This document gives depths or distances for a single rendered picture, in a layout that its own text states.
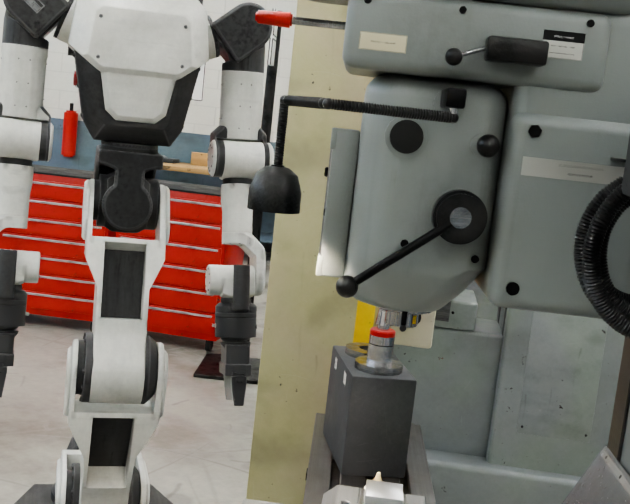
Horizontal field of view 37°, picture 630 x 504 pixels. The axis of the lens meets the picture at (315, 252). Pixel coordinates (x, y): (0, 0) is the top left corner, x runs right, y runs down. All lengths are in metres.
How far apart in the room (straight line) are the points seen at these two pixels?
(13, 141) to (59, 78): 8.90
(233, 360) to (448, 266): 0.83
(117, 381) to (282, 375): 1.33
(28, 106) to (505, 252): 1.09
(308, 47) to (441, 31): 1.86
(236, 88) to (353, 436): 0.77
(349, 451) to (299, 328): 1.44
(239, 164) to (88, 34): 0.40
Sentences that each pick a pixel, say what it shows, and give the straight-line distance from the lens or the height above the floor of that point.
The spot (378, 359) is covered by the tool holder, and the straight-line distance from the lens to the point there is 1.75.
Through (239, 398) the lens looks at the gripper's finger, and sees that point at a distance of 2.00.
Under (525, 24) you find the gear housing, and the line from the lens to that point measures 1.26.
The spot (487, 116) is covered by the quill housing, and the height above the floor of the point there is 1.59.
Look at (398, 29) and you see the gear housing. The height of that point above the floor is 1.68.
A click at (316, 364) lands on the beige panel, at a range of 3.18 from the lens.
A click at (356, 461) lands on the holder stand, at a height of 0.95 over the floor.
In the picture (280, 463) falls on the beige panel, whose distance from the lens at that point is 3.29.
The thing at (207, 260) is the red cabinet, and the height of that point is 0.59.
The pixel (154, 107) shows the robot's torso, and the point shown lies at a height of 1.54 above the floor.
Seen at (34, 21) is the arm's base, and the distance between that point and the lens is 1.98.
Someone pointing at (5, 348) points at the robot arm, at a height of 1.04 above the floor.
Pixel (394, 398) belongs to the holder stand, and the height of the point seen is 1.08.
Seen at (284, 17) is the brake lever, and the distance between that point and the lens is 1.45.
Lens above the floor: 1.57
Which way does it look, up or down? 8 degrees down
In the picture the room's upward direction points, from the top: 6 degrees clockwise
